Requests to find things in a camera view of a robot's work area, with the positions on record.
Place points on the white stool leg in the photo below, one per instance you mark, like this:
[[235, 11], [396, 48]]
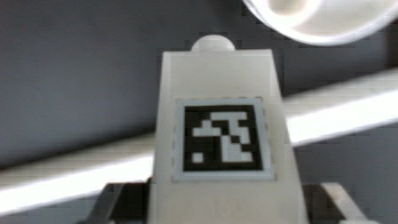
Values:
[[224, 177]]

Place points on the white U-shaped fence wall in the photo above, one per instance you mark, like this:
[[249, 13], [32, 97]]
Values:
[[329, 112]]

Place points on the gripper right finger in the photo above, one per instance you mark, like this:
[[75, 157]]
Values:
[[332, 208]]

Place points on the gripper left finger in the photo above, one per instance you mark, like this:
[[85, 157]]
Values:
[[121, 204]]

